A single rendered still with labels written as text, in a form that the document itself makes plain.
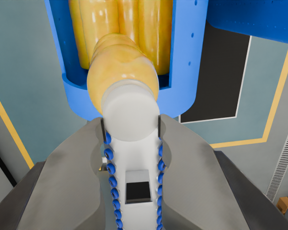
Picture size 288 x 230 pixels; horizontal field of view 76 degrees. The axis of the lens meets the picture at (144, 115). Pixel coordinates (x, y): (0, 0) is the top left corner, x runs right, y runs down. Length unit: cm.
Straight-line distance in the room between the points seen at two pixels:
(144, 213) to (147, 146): 44
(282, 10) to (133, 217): 106
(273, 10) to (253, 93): 123
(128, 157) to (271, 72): 155
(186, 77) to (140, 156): 51
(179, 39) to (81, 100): 18
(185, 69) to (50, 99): 155
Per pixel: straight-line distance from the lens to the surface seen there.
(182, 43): 30
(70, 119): 182
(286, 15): 79
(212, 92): 161
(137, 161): 79
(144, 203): 73
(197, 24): 32
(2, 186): 236
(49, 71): 168
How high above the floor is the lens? 149
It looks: 60 degrees down
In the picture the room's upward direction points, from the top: 172 degrees clockwise
